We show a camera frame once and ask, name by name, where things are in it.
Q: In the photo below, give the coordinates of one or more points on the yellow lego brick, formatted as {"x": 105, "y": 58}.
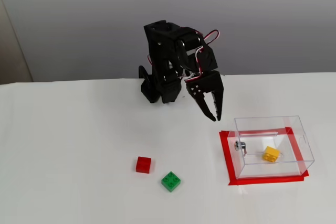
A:
{"x": 271, "y": 154}

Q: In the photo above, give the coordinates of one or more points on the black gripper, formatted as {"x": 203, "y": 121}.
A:
{"x": 207, "y": 85}

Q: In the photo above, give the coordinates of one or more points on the black table clamp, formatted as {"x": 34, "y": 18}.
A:
{"x": 147, "y": 87}

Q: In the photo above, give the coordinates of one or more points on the green lego brick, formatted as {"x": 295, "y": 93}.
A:
{"x": 170, "y": 181}

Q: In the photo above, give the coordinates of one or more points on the silver box lock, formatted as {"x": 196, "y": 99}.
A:
{"x": 240, "y": 147}

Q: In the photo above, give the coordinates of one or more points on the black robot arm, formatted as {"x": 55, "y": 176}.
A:
{"x": 162, "y": 51}

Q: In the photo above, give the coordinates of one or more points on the red lego brick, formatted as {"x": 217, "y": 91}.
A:
{"x": 143, "y": 165}

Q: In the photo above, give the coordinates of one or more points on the transparent plastic box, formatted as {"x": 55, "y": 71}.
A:
{"x": 273, "y": 171}

